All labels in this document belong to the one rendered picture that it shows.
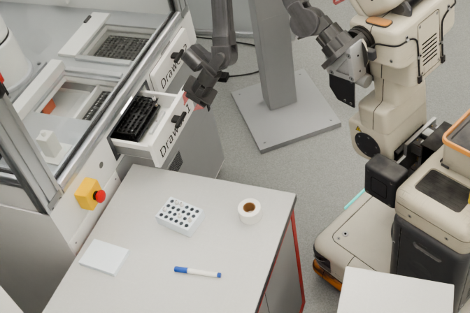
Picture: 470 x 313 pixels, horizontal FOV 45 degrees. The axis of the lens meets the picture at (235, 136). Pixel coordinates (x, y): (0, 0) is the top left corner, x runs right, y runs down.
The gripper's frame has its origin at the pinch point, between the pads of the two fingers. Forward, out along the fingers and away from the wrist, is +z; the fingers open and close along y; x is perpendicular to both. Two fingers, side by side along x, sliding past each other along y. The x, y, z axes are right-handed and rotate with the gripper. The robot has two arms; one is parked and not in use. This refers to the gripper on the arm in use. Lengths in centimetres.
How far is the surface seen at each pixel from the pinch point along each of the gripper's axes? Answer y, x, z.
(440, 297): -79, 38, -31
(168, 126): 2.5, 6.3, 7.1
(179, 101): 3.6, -3.4, 5.4
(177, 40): 15.5, -35.1, 13.7
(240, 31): -8, -160, 105
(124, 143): 11.9, 15.7, 14.8
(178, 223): -14.6, 34.8, 7.9
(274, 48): -24, -96, 46
